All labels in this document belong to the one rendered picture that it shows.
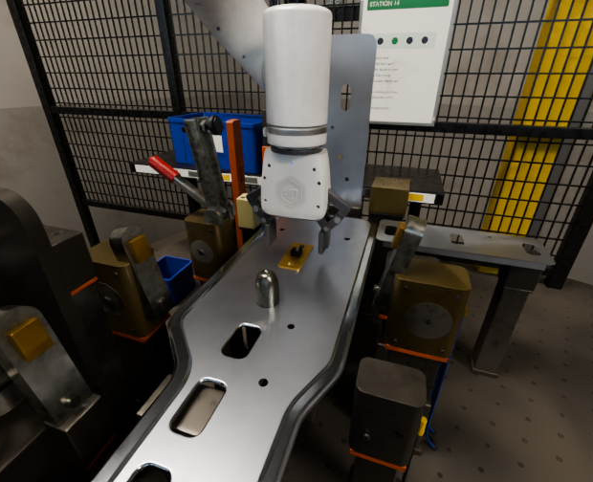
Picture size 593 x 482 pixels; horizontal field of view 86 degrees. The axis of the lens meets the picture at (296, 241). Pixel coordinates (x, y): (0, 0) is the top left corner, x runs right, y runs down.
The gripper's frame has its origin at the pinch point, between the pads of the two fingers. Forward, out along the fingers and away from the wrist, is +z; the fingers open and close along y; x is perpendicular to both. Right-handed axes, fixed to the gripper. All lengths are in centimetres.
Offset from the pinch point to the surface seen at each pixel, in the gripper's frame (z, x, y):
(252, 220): 0.5, 6.1, -11.1
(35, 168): 28, 87, -195
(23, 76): -21, 98, -193
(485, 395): 33, 8, 38
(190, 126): -17.5, -1.8, -16.1
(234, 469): 2.8, -32.9, 5.8
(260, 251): 2.9, -0.7, -6.3
